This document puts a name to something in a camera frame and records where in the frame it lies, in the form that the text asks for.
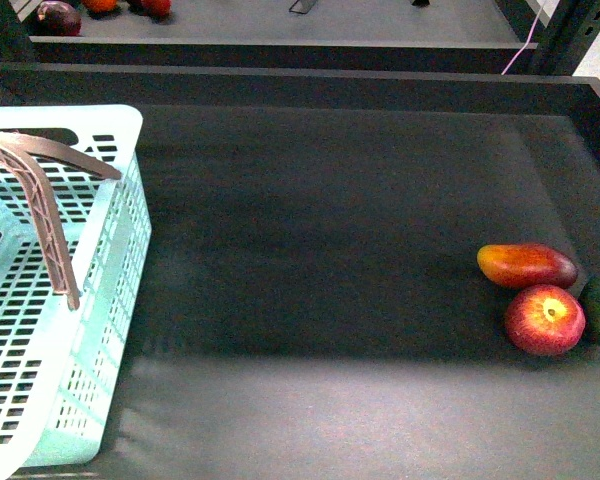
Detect black metal shelf post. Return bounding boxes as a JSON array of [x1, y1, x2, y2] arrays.
[[526, 0, 600, 76]]

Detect light blue plastic basket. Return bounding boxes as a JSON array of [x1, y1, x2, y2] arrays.
[[0, 105, 151, 479]]

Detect red orange mango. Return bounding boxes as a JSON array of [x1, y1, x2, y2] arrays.
[[477, 243, 579, 289]]

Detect red yellow apple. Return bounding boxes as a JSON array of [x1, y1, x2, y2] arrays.
[[504, 284, 586, 357]]

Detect dark purple fruit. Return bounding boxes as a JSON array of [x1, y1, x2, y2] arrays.
[[35, 1, 82, 36]]

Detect black wire stand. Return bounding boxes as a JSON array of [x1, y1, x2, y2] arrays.
[[289, 0, 317, 15]]

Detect red fruit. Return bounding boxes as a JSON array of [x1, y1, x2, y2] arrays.
[[140, 0, 172, 18]]

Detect pink cable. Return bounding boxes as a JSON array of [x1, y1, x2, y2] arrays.
[[501, 0, 549, 76]]

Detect orange fruit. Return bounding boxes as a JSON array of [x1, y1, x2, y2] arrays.
[[81, 0, 117, 14]]

